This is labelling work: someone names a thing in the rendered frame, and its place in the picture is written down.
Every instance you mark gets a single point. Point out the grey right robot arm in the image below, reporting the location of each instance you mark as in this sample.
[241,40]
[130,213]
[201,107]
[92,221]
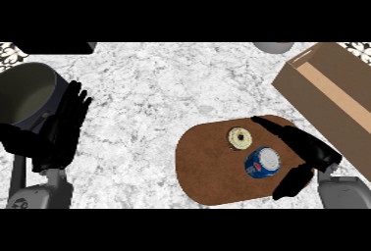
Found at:
[343,191]

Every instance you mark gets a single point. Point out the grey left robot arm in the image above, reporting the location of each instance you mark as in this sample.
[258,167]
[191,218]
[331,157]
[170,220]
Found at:
[40,189]

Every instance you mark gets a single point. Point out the dark grey pot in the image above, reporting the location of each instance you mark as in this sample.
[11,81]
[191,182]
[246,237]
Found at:
[28,94]

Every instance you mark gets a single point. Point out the grey bowl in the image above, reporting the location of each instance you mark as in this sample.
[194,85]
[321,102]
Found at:
[274,47]

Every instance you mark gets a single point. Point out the blue can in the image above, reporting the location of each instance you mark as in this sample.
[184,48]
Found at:
[262,163]

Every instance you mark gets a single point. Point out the black flat appliance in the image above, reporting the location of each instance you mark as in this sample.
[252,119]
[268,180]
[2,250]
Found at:
[55,47]

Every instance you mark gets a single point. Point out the brown wooden cutting board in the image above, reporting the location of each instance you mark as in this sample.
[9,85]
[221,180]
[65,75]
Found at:
[232,161]

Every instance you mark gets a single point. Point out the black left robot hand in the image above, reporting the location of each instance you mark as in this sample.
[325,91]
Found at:
[59,130]

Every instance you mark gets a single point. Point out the brown cardboard box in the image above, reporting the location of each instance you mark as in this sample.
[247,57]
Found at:
[333,98]

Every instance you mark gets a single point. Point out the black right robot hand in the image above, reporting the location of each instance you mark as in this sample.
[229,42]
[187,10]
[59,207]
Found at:
[309,147]

